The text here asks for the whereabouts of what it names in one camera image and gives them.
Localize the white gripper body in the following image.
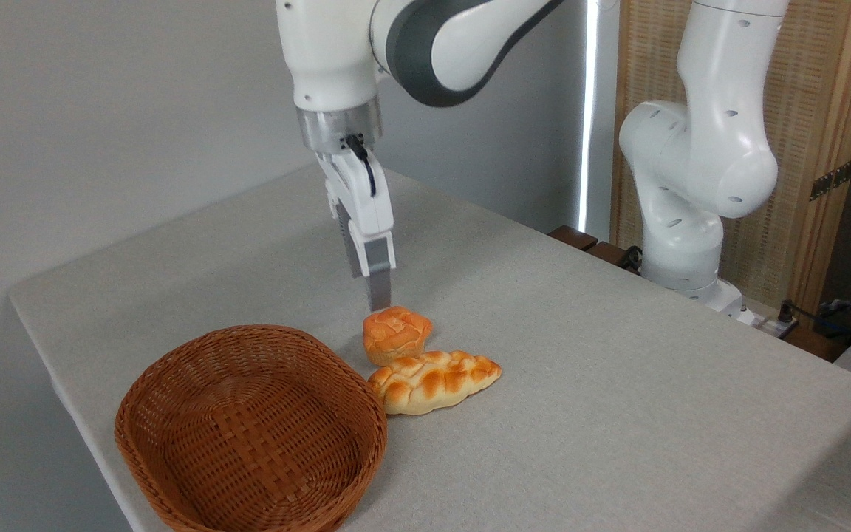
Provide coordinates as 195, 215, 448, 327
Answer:
315, 148, 395, 239

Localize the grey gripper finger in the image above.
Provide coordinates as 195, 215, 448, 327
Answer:
348, 222, 397, 312
333, 201, 363, 279

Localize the round orange bread roll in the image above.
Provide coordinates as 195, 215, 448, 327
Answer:
362, 306, 434, 367

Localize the braided golden bread loaf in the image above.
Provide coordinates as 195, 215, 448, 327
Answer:
367, 350, 503, 416

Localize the brown wooden block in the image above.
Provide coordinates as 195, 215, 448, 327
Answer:
587, 242, 642, 276
548, 225, 600, 252

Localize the brown wicker basket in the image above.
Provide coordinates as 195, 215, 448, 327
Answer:
114, 324, 389, 532

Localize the grey tablecloth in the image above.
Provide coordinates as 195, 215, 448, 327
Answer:
8, 163, 851, 532

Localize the white power strip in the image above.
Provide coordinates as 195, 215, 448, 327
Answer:
734, 307, 799, 339

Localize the brown wooden board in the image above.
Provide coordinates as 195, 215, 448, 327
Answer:
780, 325, 851, 364

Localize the brass screen hinge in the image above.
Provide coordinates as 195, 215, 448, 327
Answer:
810, 159, 851, 202

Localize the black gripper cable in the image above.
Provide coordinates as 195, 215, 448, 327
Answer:
345, 134, 377, 199

